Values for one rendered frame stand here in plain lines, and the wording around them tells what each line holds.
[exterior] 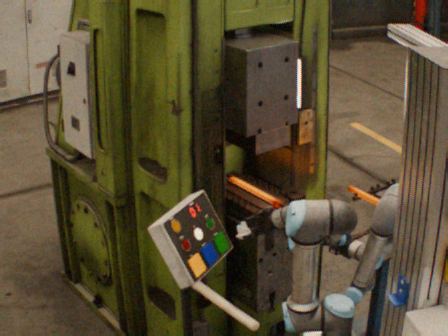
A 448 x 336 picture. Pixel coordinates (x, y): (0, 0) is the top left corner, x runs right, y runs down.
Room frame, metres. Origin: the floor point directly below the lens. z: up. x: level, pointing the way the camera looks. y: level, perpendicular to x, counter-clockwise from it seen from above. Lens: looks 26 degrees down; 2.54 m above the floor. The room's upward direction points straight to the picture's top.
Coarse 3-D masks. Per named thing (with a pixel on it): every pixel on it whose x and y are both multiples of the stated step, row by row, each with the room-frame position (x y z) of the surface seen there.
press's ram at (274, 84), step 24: (240, 48) 3.03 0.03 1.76; (264, 48) 3.05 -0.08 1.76; (288, 48) 3.13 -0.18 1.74; (240, 72) 3.02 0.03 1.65; (264, 72) 3.05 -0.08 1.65; (288, 72) 3.13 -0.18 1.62; (240, 96) 3.02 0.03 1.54; (264, 96) 3.05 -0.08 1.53; (288, 96) 3.14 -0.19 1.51; (240, 120) 3.02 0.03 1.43; (264, 120) 3.05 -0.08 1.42; (288, 120) 3.14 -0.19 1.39
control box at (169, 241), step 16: (176, 208) 2.67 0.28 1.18; (208, 208) 2.77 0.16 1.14; (160, 224) 2.51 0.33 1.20; (192, 224) 2.64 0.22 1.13; (160, 240) 2.51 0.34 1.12; (176, 240) 2.52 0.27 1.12; (192, 240) 2.58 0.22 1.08; (208, 240) 2.65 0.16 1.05; (176, 256) 2.48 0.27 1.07; (192, 256) 2.53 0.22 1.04; (176, 272) 2.48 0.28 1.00; (192, 272) 2.48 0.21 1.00
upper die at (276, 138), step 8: (280, 128) 3.11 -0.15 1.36; (288, 128) 3.14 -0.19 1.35; (232, 136) 3.15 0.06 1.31; (240, 136) 3.10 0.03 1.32; (256, 136) 3.02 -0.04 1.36; (264, 136) 3.05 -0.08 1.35; (272, 136) 3.08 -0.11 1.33; (280, 136) 3.11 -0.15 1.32; (288, 136) 3.14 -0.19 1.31; (240, 144) 3.10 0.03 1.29; (248, 144) 3.06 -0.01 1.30; (256, 144) 3.02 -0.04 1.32; (264, 144) 3.05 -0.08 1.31; (272, 144) 3.08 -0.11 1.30; (280, 144) 3.11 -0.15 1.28; (288, 144) 3.14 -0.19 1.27; (256, 152) 3.02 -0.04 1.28
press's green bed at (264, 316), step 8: (232, 296) 3.11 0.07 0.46; (232, 304) 3.11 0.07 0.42; (240, 304) 3.06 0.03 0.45; (280, 304) 3.05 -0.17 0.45; (248, 312) 3.01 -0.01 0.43; (264, 312) 2.98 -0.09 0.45; (272, 312) 3.02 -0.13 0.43; (280, 312) 3.05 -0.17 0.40; (232, 320) 3.12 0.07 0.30; (256, 320) 2.96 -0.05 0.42; (264, 320) 2.98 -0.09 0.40; (272, 320) 3.02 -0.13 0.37; (280, 320) 3.06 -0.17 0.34; (232, 328) 3.12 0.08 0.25; (240, 328) 3.07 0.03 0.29; (248, 328) 3.02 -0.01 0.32; (264, 328) 2.99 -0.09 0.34; (272, 328) 3.12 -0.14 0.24; (280, 328) 3.17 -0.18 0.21
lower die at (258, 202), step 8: (232, 176) 3.38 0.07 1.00; (240, 176) 3.40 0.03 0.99; (232, 184) 3.31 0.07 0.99; (256, 184) 3.31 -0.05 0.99; (240, 192) 3.22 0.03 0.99; (248, 192) 3.21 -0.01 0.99; (264, 192) 3.22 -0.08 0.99; (272, 192) 3.22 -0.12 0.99; (240, 200) 3.15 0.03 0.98; (248, 200) 3.13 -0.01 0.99; (256, 200) 3.13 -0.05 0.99; (264, 200) 3.12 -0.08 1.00; (240, 208) 3.10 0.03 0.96; (248, 208) 3.07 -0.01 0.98; (256, 208) 3.07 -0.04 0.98; (264, 208) 3.05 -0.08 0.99; (248, 216) 3.06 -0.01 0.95
